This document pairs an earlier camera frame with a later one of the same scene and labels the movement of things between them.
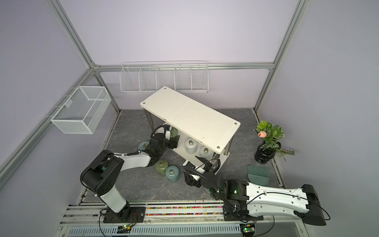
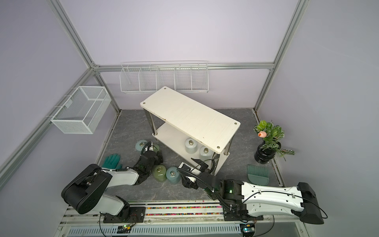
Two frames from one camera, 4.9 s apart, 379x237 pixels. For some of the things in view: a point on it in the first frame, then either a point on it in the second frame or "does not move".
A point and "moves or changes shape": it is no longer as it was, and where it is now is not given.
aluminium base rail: [175, 218] does not move
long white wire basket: [179, 76] does not move
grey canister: [191, 145] does not move
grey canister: [206, 152] does not move
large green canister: [161, 166] moves or changes shape
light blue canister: [172, 174] does not move
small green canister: [174, 131] moves or changes shape
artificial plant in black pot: [272, 135] does not move
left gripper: [174, 142] -> [159, 158]
